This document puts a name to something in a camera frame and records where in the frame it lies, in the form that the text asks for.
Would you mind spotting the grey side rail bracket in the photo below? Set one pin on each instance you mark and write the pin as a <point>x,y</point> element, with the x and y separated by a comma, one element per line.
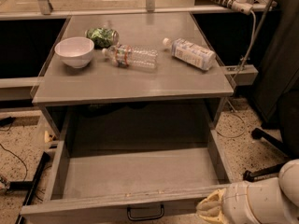
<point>240,76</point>

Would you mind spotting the black floor stand bar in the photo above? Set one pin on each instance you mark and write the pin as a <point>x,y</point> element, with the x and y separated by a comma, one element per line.
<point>26,187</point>

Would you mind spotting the white ceramic bowl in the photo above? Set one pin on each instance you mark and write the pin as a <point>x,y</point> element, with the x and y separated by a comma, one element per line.
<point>75,52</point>

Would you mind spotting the green chip bag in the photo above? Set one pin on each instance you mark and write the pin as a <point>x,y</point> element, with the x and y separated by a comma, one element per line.
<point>102,37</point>

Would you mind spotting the black office chair base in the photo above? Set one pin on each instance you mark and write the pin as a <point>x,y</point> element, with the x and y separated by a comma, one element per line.
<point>269,154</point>

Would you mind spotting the white labelled plastic bottle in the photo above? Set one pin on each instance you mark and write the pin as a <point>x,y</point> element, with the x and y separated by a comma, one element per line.
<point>191,53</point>

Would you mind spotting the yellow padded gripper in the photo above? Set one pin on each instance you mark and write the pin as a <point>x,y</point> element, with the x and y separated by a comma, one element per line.
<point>239,200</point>

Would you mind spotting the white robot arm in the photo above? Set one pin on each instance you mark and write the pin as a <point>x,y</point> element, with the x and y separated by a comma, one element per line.
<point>270,201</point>

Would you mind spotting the clear plastic water bottle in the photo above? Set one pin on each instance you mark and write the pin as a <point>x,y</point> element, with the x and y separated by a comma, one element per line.
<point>127,56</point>

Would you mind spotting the grey top drawer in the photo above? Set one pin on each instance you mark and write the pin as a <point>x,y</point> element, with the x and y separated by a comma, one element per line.
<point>131,165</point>

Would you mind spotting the grey drawer cabinet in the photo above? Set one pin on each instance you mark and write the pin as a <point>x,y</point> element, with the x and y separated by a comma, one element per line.
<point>120,109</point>

